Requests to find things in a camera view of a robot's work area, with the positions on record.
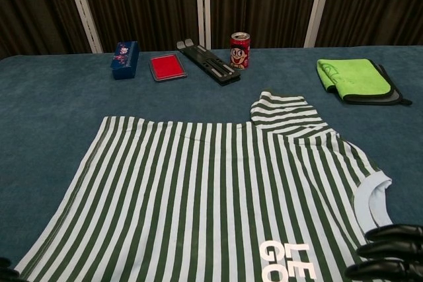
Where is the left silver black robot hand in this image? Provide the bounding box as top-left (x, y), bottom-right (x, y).
top-left (0, 256), bottom-right (21, 282)

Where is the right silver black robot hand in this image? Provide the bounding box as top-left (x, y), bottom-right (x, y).
top-left (343, 222), bottom-right (423, 282)

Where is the green white striped t-shirt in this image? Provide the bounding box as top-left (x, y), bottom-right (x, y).
top-left (15, 88), bottom-right (394, 282)

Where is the green folded cloth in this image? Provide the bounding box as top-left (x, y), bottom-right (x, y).
top-left (342, 59), bottom-right (414, 106)

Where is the teal felt table cover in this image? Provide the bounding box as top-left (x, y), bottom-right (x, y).
top-left (0, 44), bottom-right (423, 282)

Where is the green microfibre cloth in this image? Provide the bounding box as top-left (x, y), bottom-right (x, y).
top-left (316, 58), bottom-right (393, 98)

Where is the blue patterned rectangular box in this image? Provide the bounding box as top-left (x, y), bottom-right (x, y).
top-left (110, 40), bottom-right (140, 82)

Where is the dark pleated partition panel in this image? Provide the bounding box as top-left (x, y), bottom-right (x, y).
top-left (0, 0), bottom-right (103, 60)
top-left (194, 0), bottom-right (334, 50)
top-left (303, 0), bottom-right (423, 48)
top-left (62, 0), bottom-right (204, 54)

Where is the red cartoon drink can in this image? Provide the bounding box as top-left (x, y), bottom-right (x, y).
top-left (229, 32), bottom-right (252, 72)

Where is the red ink pad case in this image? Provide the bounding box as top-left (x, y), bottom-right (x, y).
top-left (149, 55), bottom-right (189, 83)

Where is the black folding laptop stand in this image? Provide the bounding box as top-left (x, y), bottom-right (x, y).
top-left (175, 39), bottom-right (243, 88)

